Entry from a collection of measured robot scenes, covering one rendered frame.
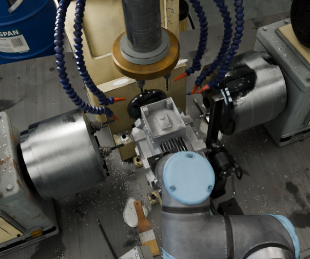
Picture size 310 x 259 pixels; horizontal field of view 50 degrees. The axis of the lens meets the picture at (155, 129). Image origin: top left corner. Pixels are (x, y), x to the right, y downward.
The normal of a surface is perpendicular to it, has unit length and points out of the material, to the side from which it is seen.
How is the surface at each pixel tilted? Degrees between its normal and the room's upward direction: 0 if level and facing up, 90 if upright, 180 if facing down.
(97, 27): 90
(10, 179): 0
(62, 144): 20
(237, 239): 12
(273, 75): 28
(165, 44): 0
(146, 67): 0
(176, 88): 90
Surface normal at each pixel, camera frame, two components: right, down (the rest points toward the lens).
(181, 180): 0.12, -0.18
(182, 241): -0.18, -0.08
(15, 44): 0.14, 0.83
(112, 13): 0.36, 0.77
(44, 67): -0.06, -0.55
